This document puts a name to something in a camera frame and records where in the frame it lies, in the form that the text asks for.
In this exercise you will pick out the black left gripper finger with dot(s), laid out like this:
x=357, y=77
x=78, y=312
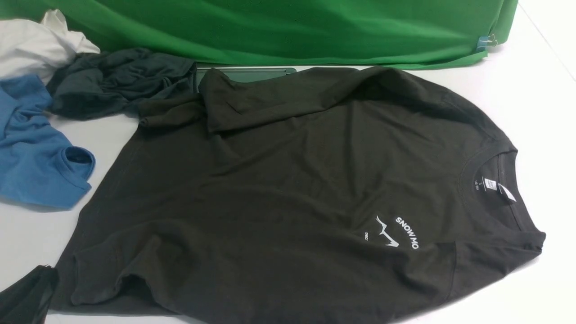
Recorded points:
x=27, y=301

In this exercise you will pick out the dark gray long-sleeve shirt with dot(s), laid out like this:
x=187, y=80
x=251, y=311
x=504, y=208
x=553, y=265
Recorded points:
x=327, y=196

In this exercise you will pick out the blue crumpled shirt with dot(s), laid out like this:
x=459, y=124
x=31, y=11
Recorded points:
x=38, y=164

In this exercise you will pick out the dark teal crumpled shirt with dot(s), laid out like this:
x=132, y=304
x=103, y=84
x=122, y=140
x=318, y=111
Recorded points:
x=99, y=85

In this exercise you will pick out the white crumpled shirt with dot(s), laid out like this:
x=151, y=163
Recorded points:
x=28, y=47

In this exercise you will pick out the dark green flat tray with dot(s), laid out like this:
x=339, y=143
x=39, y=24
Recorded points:
x=244, y=75

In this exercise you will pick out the green backdrop cloth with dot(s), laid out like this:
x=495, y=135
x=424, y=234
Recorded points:
x=407, y=34

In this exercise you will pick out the blue binder clip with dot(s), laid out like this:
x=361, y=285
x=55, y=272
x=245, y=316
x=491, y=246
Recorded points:
x=484, y=42

